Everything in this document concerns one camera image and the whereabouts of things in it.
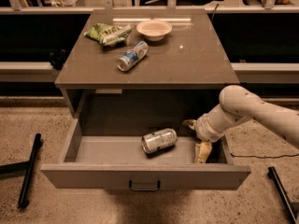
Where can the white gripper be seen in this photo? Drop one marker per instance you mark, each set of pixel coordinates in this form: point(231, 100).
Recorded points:
point(204, 129)

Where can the silver green 7up can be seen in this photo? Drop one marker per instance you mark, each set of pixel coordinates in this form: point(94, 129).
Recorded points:
point(155, 141)

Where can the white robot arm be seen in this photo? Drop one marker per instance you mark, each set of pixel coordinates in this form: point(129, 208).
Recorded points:
point(236, 106)

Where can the grey cabinet counter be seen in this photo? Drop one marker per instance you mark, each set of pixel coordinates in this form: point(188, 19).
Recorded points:
point(190, 57)

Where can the grey open top drawer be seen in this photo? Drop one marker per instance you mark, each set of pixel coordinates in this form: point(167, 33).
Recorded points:
point(103, 148)

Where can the blue silver soda can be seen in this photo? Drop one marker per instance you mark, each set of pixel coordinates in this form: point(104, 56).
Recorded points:
point(132, 56)

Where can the white bowl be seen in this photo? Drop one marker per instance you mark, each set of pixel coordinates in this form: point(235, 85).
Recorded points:
point(154, 30)

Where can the black right stand leg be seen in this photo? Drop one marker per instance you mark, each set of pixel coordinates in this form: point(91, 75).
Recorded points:
point(292, 208)

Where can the black stand leg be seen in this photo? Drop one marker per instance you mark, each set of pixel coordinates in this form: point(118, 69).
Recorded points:
point(26, 166)
point(292, 208)

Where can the green chip bag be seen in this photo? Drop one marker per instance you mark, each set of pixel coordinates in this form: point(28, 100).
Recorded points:
point(108, 35)

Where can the black object beside cabinet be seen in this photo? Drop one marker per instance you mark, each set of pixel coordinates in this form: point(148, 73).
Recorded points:
point(57, 60)

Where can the black left stand leg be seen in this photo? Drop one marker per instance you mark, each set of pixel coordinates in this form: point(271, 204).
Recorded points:
point(26, 166)

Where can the black drawer handle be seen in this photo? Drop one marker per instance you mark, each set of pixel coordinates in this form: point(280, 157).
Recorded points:
point(144, 187)

